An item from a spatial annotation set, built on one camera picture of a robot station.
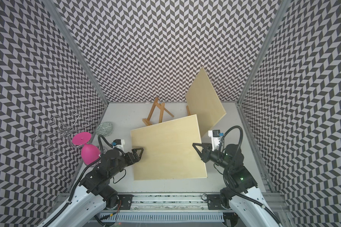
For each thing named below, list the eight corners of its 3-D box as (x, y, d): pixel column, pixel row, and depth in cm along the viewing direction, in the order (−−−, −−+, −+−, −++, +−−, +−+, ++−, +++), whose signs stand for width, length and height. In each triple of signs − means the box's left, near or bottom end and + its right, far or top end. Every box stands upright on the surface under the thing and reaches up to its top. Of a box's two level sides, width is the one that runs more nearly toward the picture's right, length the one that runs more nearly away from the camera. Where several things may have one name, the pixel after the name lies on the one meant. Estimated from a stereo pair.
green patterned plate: (98, 136, 101) (94, 132, 97) (102, 126, 107) (98, 122, 102) (112, 136, 101) (109, 132, 97) (115, 126, 107) (113, 122, 102)
